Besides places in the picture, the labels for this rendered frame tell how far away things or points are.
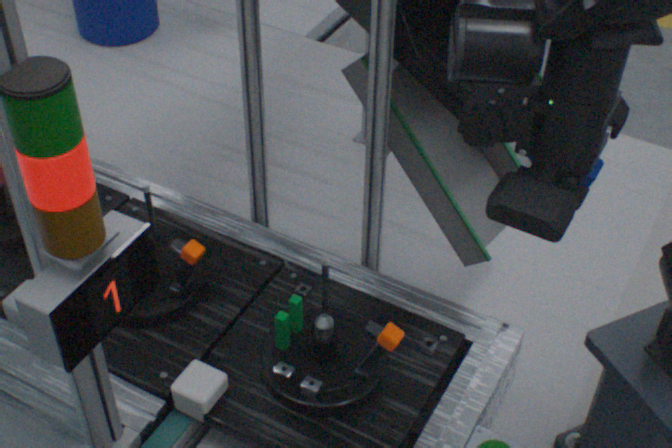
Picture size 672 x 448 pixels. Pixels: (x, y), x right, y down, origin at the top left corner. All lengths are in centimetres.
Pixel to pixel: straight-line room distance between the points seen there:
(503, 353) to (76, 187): 56
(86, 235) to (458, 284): 66
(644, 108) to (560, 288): 202
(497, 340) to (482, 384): 7
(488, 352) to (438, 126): 28
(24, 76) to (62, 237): 13
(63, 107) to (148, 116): 92
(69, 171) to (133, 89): 97
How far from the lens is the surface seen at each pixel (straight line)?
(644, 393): 92
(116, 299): 78
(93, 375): 88
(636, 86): 336
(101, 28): 175
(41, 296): 74
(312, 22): 180
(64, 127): 65
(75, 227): 71
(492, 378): 102
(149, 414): 100
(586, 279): 130
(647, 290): 131
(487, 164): 116
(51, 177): 67
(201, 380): 97
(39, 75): 65
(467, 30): 66
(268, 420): 96
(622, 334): 96
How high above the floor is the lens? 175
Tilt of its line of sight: 42 degrees down
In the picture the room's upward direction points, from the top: 1 degrees clockwise
